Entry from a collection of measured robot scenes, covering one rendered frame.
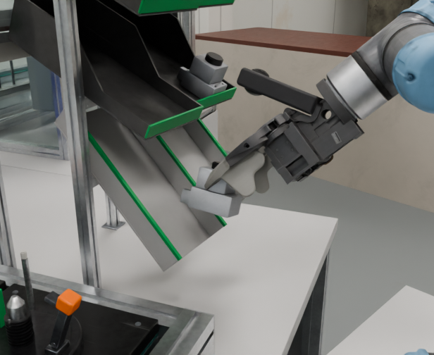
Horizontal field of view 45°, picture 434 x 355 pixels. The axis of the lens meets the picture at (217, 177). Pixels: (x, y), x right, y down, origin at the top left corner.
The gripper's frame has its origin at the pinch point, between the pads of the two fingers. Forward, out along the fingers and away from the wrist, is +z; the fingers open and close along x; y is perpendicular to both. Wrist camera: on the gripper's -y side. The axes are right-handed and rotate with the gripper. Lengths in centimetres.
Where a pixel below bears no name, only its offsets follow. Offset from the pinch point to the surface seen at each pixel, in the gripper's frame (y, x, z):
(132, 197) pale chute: -4.5, -3.9, 10.9
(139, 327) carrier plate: 11.4, -10.8, 16.5
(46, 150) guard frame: -53, 61, 64
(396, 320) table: 33.2, 22.2, -3.9
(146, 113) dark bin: -13.3, -2.4, 2.5
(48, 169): -44, 54, 62
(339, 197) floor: 2, 285, 41
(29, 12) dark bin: -33.7, -9.4, 5.9
